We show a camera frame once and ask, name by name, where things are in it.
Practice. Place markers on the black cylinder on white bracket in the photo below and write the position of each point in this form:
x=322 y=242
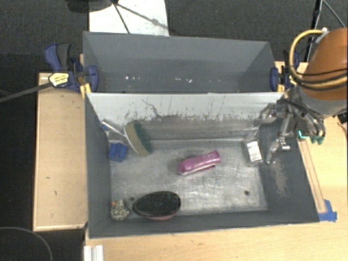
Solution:
x=342 y=117

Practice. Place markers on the black oval brush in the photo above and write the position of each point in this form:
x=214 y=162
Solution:
x=157 y=205

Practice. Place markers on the pale wood board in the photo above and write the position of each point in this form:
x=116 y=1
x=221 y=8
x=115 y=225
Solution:
x=59 y=156

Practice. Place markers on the grey metal bin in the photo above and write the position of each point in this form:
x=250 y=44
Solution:
x=174 y=64

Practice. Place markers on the blue ribbed block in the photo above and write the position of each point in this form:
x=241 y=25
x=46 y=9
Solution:
x=117 y=151

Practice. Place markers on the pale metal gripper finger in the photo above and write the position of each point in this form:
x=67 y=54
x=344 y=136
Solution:
x=285 y=146
x=272 y=152

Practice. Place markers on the pink stapler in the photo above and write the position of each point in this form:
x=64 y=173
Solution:
x=198 y=163

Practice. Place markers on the clear plastic packet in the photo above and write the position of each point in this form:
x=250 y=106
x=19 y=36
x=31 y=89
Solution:
x=112 y=128

